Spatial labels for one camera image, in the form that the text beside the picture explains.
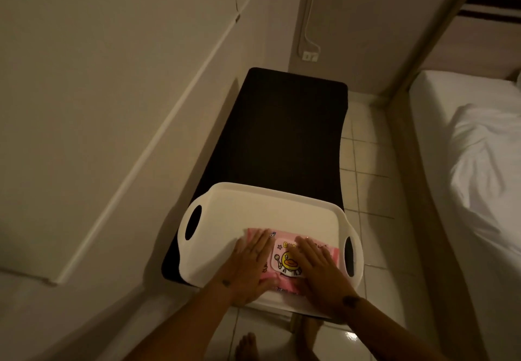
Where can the wooden bed frame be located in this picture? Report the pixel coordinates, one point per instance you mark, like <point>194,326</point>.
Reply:
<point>415,194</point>

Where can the person's left little finger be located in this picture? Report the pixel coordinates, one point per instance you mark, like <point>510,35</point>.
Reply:
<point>240,249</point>

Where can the person's left forearm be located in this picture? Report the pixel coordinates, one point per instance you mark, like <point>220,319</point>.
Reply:
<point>179,328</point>

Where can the pink wet wipes packet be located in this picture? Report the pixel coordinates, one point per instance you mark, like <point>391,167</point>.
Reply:
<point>283,261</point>

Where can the person's left foot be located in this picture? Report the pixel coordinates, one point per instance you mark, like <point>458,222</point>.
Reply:
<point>246,347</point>

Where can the person's right forearm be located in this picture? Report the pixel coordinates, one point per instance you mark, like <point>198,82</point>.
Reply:
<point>386,332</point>

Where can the white wall socket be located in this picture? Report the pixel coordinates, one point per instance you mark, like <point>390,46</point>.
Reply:
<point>309,56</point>

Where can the black bench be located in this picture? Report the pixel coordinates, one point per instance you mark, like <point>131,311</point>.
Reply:
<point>281,133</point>

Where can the person's right hand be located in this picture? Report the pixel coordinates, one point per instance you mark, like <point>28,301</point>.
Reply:
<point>325,281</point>

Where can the person's right middle finger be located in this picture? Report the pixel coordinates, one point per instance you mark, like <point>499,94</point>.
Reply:
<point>314,248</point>

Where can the white blanket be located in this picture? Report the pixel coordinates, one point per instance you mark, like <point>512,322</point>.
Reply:
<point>488,177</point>

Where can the person's right thumb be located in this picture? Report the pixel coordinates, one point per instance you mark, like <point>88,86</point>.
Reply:
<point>294,260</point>

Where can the person's left middle finger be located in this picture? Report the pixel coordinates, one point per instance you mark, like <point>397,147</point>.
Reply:
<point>259,239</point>

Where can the white mattress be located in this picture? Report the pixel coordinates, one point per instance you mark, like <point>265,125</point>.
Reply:
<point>431,129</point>

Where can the beige dark striped headboard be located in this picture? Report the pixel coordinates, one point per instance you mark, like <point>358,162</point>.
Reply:
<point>484,35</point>

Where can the person's right little finger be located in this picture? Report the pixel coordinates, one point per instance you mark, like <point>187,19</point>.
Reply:
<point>330,260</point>

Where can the person's left hand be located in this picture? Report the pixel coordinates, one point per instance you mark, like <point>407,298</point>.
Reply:
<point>244,273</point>

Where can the person's left thumb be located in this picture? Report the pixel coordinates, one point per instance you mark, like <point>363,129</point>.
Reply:
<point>273,266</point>

